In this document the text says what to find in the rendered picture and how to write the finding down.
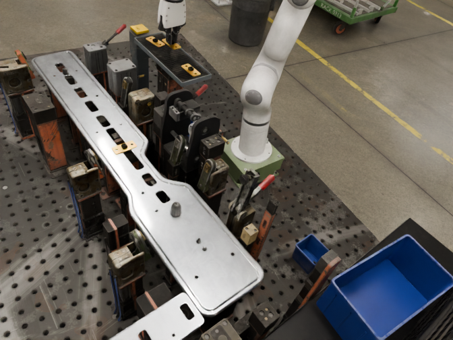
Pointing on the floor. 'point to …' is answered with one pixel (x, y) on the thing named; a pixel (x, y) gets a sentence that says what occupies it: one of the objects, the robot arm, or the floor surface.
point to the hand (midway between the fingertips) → (171, 37)
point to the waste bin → (249, 21)
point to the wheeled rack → (356, 11)
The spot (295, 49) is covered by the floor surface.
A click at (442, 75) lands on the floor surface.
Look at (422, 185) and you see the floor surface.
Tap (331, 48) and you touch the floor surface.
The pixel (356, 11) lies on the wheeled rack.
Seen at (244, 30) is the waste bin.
